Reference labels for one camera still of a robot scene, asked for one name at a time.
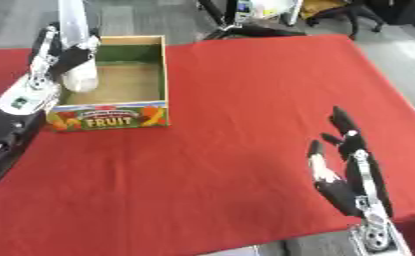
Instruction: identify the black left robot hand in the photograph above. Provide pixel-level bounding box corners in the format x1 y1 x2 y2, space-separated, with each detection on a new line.
26 22 104 88

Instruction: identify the tan cardboard box green inside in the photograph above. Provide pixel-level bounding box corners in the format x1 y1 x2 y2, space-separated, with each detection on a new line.
44 35 172 132

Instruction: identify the black tripod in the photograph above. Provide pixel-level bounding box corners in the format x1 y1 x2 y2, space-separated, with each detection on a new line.
194 0 309 40

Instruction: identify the white plastic bottle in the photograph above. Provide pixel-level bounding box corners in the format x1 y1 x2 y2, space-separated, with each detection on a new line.
56 0 101 94

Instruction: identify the black chair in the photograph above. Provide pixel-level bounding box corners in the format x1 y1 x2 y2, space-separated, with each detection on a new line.
303 0 389 41

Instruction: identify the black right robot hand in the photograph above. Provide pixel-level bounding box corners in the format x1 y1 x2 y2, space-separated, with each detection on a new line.
306 105 396 220

